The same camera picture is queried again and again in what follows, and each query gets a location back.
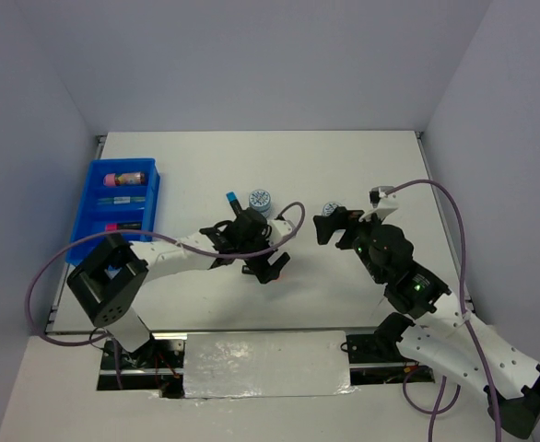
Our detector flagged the blue paint jar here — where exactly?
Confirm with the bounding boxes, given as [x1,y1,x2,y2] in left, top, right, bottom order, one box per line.
[248,189,272,217]
[322,202,341,216]

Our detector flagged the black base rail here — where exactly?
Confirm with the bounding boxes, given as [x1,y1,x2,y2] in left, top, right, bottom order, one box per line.
[97,331,418,399]

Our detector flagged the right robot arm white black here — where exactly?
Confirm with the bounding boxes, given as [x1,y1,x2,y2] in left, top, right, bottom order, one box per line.
[313,206,540,439]

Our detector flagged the blue compartment bin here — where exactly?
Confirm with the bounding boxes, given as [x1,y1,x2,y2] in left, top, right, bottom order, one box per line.
[70,157,160,242]

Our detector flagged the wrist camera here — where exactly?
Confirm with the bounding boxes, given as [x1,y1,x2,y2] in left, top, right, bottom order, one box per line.
[268,219,294,244]
[358,186,399,223]

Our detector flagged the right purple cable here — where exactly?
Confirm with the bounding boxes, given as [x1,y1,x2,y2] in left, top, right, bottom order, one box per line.
[382,179,504,442]

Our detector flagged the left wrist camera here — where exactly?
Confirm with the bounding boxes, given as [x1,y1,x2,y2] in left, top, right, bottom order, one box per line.
[268,219,294,244]

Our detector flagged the blue slim pen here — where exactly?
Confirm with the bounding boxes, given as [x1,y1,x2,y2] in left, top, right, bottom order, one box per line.
[97,196,146,205]

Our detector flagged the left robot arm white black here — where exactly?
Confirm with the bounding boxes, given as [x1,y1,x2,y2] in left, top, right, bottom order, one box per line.
[66,208,294,367]

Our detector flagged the pink cap pencil tube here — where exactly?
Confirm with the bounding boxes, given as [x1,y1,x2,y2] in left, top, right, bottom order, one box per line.
[103,171,147,187]

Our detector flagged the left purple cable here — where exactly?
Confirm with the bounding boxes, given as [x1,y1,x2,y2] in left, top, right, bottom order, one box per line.
[24,201,306,390]

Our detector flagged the purple cable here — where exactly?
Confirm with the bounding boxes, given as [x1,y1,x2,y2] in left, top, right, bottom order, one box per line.
[382,179,504,442]
[24,201,306,390]

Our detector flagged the blue cap black highlighter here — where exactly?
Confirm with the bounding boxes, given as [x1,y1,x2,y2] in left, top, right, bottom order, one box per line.
[226,192,243,216]

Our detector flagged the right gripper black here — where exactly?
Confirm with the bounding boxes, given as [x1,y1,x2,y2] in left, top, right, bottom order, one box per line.
[312,205,386,284]

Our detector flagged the pink cap black highlighter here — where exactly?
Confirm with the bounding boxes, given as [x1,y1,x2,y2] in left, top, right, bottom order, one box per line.
[105,222,142,231]

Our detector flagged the silver foil plate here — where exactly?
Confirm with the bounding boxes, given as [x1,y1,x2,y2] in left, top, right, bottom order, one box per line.
[183,331,354,399]

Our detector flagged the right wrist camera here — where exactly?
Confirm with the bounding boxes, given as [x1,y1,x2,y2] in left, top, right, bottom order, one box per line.
[358,186,399,223]

